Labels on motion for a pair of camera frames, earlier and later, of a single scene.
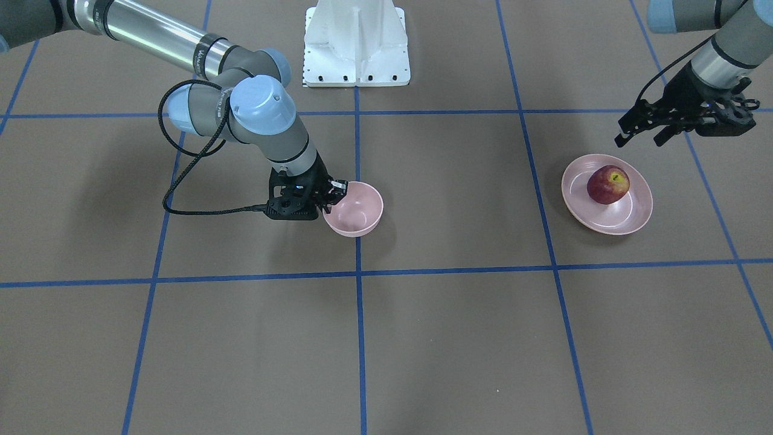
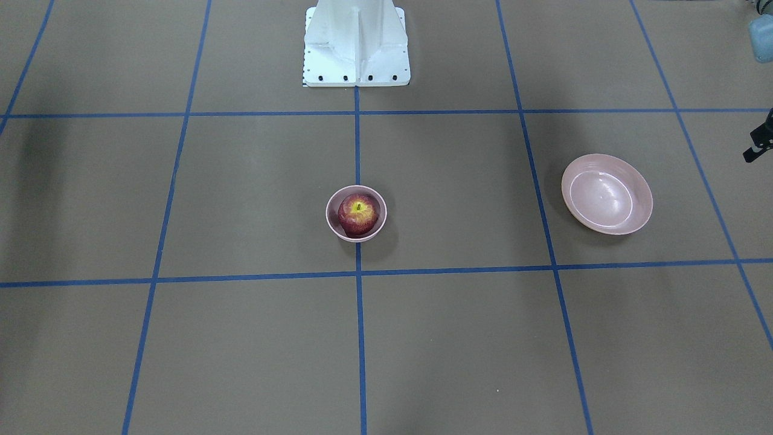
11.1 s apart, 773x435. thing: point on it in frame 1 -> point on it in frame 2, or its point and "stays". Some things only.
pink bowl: (357, 212) stays
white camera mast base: (355, 43) stays
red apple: (607, 184) -> (357, 213)
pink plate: (625, 216) stays
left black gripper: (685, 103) -> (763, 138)
